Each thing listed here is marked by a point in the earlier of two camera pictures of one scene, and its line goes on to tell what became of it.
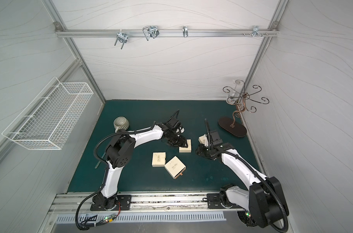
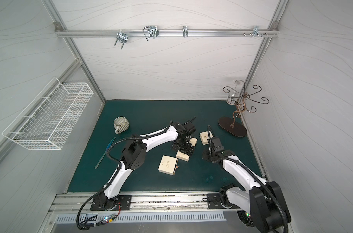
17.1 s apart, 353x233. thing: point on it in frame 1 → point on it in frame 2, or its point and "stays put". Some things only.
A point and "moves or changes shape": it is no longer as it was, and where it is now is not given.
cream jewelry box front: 175,167 → 168,165
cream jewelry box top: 203,140 stays put
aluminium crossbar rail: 165,33 stays put
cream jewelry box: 158,159 → 182,156
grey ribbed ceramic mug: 120,123 stays put
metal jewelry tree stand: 236,125 stays put
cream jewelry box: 186,150 moves or changes shape
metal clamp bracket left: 122,37 stays put
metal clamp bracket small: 184,30 stays put
